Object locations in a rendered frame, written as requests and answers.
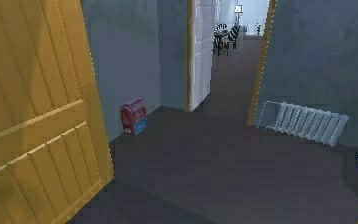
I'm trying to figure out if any black dining table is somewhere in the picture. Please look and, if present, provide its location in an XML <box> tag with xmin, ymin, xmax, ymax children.
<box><xmin>213</xmin><ymin>29</ymin><xmax>230</xmax><ymax>54</ymax></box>

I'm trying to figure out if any red and blue box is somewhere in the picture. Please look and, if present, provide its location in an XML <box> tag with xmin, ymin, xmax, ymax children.
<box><xmin>120</xmin><ymin>96</ymin><xmax>148</xmax><ymax>136</ymax></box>

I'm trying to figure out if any white room door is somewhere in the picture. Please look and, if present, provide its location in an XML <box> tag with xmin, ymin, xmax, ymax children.
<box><xmin>190</xmin><ymin>0</ymin><xmax>218</xmax><ymax>112</ymax></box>

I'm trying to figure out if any white floor lamp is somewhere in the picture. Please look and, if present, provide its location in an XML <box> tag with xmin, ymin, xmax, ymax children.
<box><xmin>234</xmin><ymin>4</ymin><xmax>244</xmax><ymax>28</ymax></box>

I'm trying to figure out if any yellow wooden room door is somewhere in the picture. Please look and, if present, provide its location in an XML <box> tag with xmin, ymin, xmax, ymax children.
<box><xmin>0</xmin><ymin>0</ymin><xmax>115</xmax><ymax>224</ymax></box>

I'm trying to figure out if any white wall radiator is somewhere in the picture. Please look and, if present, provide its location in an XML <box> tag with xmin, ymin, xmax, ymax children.
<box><xmin>258</xmin><ymin>100</ymin><xmax>351</xmax><ymax>148</ymax></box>

